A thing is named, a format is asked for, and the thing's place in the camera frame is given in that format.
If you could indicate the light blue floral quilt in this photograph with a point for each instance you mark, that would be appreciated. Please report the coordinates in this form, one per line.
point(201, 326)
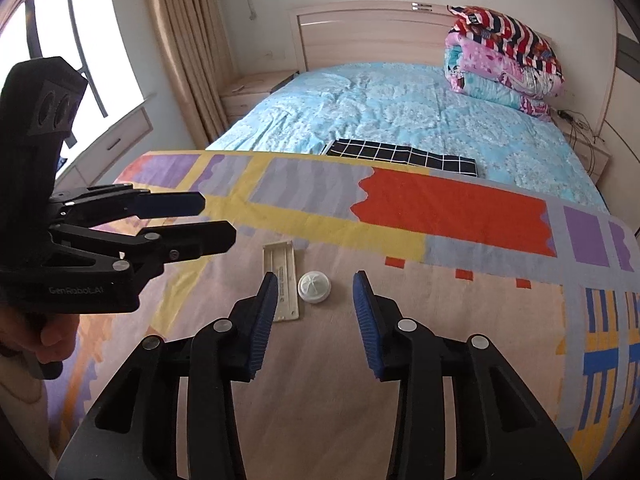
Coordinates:
point(400, 105)

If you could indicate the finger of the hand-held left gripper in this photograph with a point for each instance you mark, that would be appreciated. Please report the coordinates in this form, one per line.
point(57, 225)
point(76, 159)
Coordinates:
point(170, 204)
point(200, 240)

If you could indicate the beige plastic plate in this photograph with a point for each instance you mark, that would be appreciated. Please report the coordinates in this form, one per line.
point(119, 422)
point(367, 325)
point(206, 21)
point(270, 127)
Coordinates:
point(282, 265)

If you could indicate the colourful patterned blanket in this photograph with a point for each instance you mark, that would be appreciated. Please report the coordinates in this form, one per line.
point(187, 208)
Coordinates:
point(450, 320)

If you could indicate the pink printed folded quilt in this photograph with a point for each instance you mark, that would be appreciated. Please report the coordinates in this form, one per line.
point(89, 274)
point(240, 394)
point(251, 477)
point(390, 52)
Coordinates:
point(480, 57)

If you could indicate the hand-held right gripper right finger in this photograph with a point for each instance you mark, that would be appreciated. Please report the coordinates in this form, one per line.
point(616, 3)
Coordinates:
point(362, 325)

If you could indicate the beige curtain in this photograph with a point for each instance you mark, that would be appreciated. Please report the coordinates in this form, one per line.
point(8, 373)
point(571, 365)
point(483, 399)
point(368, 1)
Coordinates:
point(190, 35)

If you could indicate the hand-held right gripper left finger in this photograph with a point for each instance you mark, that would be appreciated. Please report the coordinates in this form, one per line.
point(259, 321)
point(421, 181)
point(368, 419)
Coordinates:
point(265, 320)

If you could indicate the white round plastic cap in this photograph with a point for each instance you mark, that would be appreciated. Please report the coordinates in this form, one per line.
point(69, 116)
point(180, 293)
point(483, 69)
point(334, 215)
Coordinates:
point(315, 287)

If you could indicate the blue printed folded quilt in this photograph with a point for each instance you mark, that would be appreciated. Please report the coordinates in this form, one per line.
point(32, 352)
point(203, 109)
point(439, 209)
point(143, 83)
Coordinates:
point(492, 90)

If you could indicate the beige wooden headboard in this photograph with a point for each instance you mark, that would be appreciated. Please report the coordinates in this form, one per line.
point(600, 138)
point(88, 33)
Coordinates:
point(360, 35)

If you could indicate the beige wardrobe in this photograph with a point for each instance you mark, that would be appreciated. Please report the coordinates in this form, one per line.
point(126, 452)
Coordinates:
point(625, 110)

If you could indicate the black grid-pattern cloth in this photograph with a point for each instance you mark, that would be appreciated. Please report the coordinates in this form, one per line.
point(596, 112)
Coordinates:
point(400, 155)

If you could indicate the dark framed window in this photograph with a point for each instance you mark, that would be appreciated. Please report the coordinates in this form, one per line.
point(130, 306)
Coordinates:
point(115, 60)

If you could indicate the beige window bench cabinet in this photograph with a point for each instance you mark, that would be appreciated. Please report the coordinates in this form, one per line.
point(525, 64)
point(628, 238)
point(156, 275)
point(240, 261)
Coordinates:
point(115, 135)

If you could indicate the beige nightstand beside curtain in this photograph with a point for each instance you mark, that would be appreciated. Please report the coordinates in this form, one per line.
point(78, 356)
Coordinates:
point(250, 95)

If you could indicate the person's left hand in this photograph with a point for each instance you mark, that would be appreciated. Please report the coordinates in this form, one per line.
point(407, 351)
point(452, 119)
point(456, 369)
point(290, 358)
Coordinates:
point(45, 335)

